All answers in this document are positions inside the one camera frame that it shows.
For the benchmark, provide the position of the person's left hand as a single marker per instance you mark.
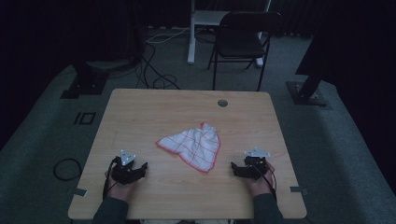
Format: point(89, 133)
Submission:
point(122, 190)

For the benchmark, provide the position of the grey round stand base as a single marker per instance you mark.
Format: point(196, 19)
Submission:
point(107, 64)

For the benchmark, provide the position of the person's right hand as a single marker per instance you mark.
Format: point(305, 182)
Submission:
point(261, 186)

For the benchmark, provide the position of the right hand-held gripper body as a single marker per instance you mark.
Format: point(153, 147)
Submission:
point(256, 166)

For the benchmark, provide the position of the black folding chair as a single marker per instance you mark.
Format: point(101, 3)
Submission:
point(239, 43)

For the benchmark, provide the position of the grey round table grommet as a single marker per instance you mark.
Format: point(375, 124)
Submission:
point(222, 103)

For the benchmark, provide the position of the white cloth with red grid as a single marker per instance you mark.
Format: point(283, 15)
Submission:
point(193, 147)

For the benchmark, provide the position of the black stand with base plate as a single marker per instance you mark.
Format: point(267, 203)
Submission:
point(87, 82)
point(306, 90)

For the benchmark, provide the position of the grey tape strip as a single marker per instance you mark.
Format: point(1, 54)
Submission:
point(298, 190)
point(80, 192)

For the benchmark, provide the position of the white desk frame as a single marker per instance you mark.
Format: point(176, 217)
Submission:
point(191, 37)

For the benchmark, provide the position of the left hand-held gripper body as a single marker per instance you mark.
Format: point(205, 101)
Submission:
point(124, 169)

